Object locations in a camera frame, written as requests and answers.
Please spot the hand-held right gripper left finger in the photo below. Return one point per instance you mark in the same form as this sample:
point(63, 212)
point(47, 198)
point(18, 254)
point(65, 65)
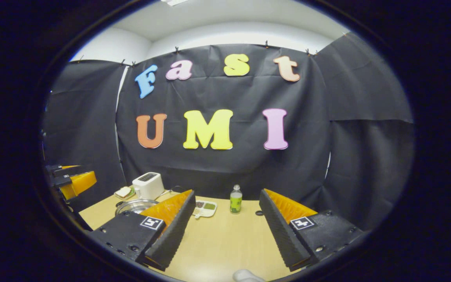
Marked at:
point(176, 235)

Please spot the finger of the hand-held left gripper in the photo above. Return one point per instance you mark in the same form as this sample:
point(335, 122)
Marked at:
point(78, 184)
point(71, 167)

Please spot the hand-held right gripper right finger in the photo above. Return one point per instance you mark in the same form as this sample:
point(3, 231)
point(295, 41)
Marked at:
point(278, 235)

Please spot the stainless steel pot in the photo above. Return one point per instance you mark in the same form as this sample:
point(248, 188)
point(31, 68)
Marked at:
point(131, 205)

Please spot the white divided bean tray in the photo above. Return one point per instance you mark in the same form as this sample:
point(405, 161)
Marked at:
point(208, 209)

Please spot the small green plate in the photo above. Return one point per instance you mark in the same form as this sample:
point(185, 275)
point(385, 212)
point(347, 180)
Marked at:
point(125, 198)

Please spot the green label drink bottle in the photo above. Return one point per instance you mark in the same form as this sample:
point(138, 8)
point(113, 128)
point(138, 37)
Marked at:
point(236, 203)

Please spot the white cloth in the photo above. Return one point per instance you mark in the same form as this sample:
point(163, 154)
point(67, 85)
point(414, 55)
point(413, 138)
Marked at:
point(245, 276)

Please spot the white toaster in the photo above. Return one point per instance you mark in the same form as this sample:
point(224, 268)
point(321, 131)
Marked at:
point(147, 186)

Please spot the ceiling light panel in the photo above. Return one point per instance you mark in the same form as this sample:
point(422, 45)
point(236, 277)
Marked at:
point(174, 2)

